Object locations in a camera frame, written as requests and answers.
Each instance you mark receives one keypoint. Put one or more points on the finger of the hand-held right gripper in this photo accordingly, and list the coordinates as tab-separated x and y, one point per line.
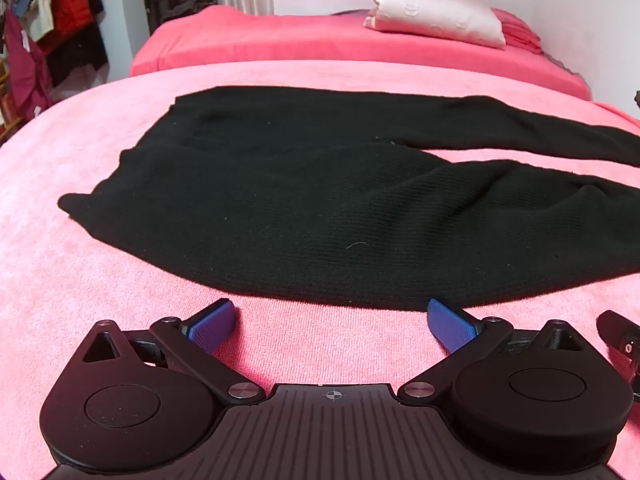
622	342

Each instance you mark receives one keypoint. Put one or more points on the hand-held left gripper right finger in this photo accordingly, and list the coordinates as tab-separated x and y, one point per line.
450	325

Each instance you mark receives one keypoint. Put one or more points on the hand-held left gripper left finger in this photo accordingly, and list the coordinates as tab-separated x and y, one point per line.
215	325

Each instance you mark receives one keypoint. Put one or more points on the black knit pants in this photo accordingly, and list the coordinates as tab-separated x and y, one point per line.
320	210

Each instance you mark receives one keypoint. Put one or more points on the pink fleece blanket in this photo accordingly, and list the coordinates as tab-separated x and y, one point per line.
350	350

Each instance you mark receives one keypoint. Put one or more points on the pink bed sheet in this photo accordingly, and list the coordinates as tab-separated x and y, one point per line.
310	42

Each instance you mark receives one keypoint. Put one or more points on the folded red blanket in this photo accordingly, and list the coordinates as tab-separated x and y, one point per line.
520	32

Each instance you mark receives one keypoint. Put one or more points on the wooden shelf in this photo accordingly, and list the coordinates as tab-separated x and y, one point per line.
7	105

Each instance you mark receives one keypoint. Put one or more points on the pale pink satin pillow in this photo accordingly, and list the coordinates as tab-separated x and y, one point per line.
440	12

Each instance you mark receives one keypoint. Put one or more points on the hanging clothes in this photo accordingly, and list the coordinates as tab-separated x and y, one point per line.
45	30

